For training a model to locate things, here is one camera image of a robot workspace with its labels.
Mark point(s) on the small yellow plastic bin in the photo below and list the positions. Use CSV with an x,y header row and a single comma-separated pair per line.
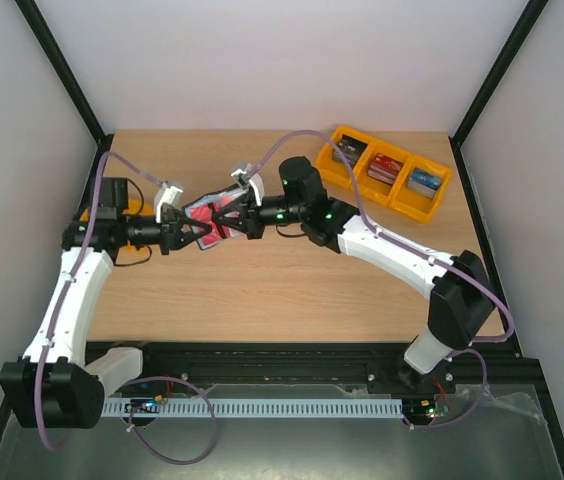
x,y
134,210

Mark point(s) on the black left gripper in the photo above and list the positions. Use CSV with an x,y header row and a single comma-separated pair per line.
x,y
173,237

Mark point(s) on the white slotted cable duct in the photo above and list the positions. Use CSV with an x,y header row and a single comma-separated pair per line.
x,y
257,408

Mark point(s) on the black card stack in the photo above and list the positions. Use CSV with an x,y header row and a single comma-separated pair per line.
x,y
352,149

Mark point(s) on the red card stack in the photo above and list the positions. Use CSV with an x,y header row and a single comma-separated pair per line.
x,y
384,168

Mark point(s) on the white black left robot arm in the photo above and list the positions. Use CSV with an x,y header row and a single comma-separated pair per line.
x,y
52,384

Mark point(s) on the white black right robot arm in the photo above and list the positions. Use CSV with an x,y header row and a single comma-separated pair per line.
x,y
455,286

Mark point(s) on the blue card stack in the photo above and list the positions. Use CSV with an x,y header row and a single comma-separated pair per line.
x,y
424,183

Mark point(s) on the black aluminium frame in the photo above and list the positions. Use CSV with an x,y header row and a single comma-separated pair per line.
x,y
523,26

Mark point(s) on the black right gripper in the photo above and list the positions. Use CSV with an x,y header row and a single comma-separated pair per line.
x,y
251,219

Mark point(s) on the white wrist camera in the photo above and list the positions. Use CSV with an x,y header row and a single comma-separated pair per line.
x,y
246,177
168,195

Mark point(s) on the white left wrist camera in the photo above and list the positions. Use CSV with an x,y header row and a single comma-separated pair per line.
x,y
168,195

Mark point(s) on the yellow three-compartment tray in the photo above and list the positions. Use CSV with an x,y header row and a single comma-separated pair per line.
x,y
396,197

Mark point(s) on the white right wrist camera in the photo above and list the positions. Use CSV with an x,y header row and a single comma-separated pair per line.
x,y
246,177

